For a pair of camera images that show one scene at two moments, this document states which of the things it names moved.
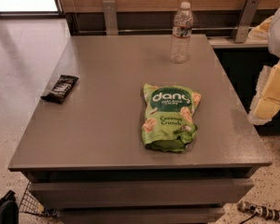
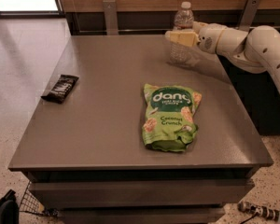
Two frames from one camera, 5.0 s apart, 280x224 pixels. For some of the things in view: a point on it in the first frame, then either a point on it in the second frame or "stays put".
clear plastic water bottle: (183, 21) stays put
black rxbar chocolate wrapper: (62, 90) stays put
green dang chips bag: (170, 117) stays put
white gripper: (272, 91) to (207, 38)
